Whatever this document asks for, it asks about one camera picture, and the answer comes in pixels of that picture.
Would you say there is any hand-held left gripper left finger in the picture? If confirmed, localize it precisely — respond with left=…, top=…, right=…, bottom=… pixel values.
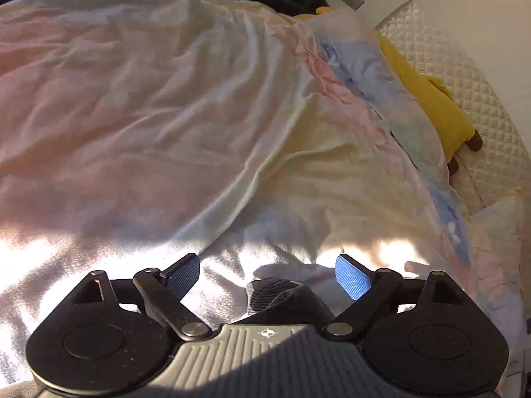
left=70, top=252, right=213, bottom=341

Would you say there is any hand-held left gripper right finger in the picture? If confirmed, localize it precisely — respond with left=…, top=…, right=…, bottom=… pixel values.
left=325, top=253, right=467, bottom=339

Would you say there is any dark grey garment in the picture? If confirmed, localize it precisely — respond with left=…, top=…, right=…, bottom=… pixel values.
left=245, top=279, right=335, bottom=326

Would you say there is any pastel bed blanket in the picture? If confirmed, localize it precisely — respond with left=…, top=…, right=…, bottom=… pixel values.
left=0, top=0, right=531, bottom=387

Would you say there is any yellow plush toy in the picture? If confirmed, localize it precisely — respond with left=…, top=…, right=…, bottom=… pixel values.
left=294, top=6, right=484, bottom=175

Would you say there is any white quilted headboard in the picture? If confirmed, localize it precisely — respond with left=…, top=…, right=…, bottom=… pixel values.
left=374, top=0, right=531, bottom=225

